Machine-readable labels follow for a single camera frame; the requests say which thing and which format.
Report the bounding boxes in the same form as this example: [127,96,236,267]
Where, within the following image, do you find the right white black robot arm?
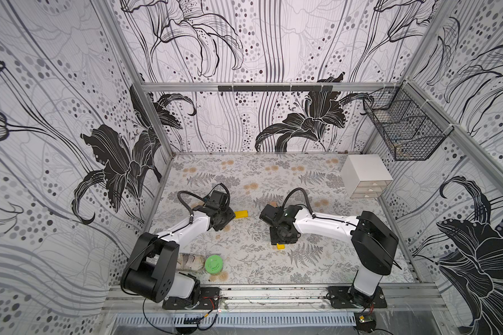
[259,205,399,300]

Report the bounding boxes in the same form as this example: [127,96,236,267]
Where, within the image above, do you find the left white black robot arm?
[120,183,236,308]

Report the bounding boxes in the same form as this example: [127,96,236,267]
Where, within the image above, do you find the green round lid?
[204,255,224,275]

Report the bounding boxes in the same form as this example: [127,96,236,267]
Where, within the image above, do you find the white drawer box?
[340,154,393,199]

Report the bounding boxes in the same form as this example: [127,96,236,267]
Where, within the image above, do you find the small electronics board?
[354,314,377,334]

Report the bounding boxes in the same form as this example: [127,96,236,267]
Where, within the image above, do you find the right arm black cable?
[281,187,315,215]

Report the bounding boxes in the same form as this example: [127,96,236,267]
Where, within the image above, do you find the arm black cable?
[281,187,315,215]
[177,182,231,223]

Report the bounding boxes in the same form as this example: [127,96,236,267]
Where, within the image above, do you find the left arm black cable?
[177,182,231,223]

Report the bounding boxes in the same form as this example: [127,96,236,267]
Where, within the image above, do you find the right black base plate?
[326,286,388,309]

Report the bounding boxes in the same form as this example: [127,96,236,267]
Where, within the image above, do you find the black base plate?
[326,286,388,309]
[162,286,220,311]

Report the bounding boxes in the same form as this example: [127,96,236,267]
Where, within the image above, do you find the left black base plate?
[162,286,220,311]

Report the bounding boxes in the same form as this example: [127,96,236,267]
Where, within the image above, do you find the white slotted cable duct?
[115,312,356,328]

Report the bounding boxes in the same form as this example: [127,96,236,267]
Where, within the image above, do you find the black wall bar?
[217,85,333,92]

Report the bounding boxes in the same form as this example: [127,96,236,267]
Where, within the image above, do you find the black wire basket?
[362,86,454,161]

